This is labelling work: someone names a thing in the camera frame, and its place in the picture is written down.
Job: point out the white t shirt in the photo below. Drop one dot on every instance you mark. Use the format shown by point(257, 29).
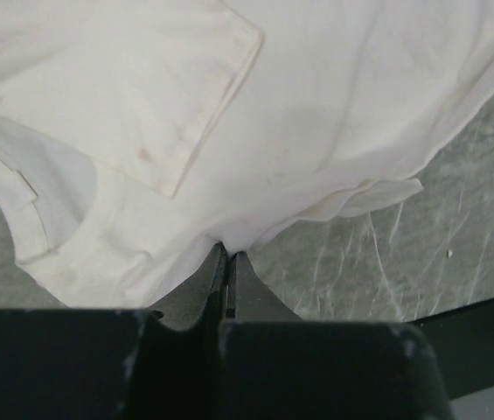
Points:
point(134, 135)

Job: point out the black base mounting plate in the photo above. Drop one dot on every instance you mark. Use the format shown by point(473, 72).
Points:
point(463, 340)

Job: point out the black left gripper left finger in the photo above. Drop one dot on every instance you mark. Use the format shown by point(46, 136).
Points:
point(154, 363)

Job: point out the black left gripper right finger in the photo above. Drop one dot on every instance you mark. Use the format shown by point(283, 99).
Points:
point(275, 365)

